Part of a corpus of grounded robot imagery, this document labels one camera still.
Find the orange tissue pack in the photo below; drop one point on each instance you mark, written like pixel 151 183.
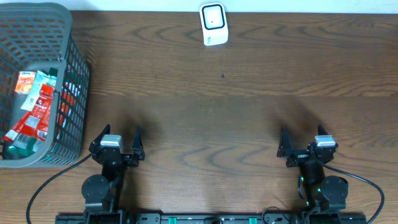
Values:
pixel 25 82

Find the dark green packet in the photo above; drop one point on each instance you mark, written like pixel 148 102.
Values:
pixel 25 146

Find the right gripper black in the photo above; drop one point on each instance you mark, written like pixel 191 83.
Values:
pixel 285 149

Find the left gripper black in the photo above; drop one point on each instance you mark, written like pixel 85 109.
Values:
pixel 134 157

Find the white barcode scanner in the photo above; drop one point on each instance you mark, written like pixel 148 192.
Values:
pixel 214 24

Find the light green wipes pack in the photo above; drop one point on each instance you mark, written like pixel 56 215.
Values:
pixel 41 78

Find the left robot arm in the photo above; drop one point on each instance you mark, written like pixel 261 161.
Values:
pixel 103 191

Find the red snack bag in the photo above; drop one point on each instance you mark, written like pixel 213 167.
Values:
pixel 34 123

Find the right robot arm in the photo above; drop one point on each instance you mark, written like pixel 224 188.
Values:
pixel 325 195

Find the grey plastic mesh basket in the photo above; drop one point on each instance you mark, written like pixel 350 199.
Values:
pixel 38 36

